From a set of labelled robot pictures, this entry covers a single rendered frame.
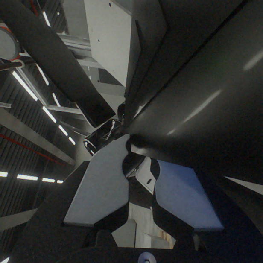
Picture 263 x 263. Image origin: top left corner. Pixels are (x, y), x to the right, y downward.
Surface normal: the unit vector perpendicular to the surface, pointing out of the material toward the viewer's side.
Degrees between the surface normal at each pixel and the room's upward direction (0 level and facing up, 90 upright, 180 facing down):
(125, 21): 50
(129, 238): 90
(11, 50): 90
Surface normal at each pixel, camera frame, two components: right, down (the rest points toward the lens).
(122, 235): 0.11, -0.36
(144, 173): -0.54, -0.07
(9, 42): -0.01, 0.51
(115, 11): -0.71, 0.61
